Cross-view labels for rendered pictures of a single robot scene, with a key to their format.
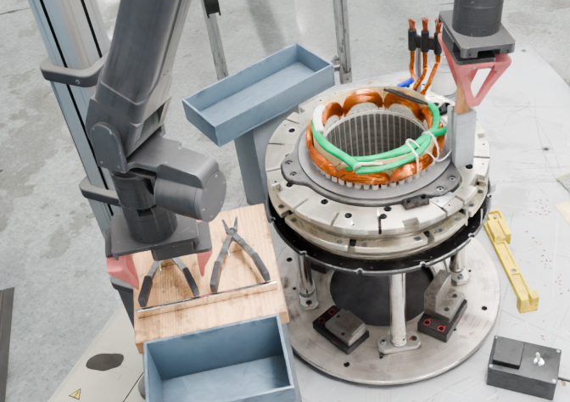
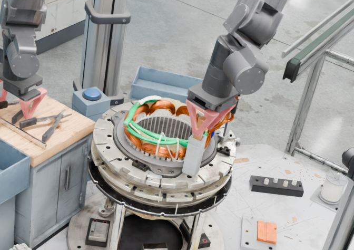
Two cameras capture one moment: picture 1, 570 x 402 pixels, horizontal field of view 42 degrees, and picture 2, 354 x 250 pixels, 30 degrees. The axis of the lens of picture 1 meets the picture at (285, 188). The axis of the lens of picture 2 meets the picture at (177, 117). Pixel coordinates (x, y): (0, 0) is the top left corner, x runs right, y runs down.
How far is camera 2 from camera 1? 0.82 m
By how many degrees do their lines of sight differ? 27
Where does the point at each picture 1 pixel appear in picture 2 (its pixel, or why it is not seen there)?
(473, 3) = (208, 70)
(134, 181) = (7, 37)
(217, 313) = (11, 137)
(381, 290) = (145, 241)
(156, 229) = (9, 71)
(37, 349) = not seen: hidden behind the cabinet
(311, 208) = (100, 133)
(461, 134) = (189, 151)
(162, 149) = (25, 31)
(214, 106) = (156, 83)
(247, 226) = (75, 123)
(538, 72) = not seen: outside the picture
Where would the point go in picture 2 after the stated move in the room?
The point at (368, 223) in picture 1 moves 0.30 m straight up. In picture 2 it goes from (109, 156) to (126, 26)
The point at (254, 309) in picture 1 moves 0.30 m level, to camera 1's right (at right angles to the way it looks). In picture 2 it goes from (25, 147) to (130, 219)
